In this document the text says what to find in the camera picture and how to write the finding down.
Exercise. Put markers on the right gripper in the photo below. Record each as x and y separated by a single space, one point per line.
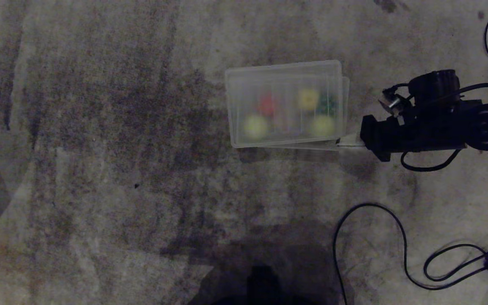
400 133

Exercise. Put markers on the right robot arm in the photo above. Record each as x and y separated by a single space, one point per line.
487 127

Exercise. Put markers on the tennis ball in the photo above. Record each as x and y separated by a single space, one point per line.
322 126
255 127

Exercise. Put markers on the clear plastic box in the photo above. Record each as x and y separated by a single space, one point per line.
284 84

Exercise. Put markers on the green die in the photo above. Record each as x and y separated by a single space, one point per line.
327 105

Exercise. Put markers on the yellow ball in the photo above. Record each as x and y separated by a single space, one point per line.
309 98

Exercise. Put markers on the red die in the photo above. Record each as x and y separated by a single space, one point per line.
267 104

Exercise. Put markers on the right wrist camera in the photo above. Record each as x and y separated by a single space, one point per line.
393 103

